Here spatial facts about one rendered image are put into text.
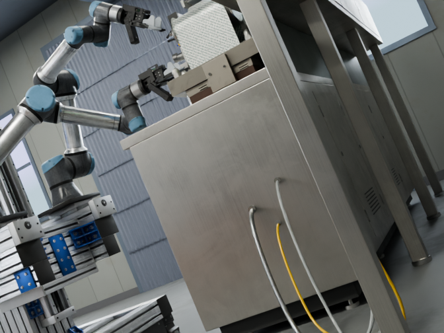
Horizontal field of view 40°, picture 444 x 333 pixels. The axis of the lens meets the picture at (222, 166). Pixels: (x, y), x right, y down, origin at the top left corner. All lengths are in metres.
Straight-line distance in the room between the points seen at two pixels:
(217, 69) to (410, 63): 3.37
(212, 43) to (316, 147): 1.04
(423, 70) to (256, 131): 3.41
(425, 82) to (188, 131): 3.45
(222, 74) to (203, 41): 0.31
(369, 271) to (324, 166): 0.29
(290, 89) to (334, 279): 0.82
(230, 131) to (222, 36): 0.47
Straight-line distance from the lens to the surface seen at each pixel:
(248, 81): 2.20
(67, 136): 3.11
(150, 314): 2.94
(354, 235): 1.62
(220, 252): 2.29
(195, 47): 2.56
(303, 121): 1.61
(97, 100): 6.74
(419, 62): 5.47
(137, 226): 6.64
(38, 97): 2.60
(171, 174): 2.32
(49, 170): 3.03
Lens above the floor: 0.51
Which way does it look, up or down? 4 degrees up
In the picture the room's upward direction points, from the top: 23 degrees counter-clockwise
